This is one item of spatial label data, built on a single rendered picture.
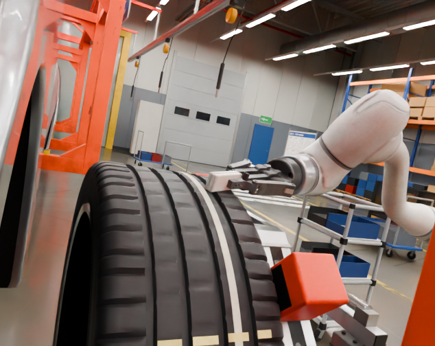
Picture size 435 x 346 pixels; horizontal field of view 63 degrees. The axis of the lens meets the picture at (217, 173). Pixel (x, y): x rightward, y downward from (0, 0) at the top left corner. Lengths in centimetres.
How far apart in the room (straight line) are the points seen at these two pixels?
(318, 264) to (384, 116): 36
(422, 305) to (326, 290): 14
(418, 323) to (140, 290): 28
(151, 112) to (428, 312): 1201
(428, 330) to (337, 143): 47
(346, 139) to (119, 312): 55
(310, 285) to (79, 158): 395
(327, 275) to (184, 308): 20
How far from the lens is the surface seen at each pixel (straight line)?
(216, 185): 57
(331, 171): 80
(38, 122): 90
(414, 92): 1350
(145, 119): 1223
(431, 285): 39
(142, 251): 44
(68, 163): 430
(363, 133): 77
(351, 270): 274
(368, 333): 73
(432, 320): 40
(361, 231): 267
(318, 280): 50
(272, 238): 61
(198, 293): 44
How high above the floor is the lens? 126
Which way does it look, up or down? 6 degrees down
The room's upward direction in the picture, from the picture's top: 12 degrees clockwise
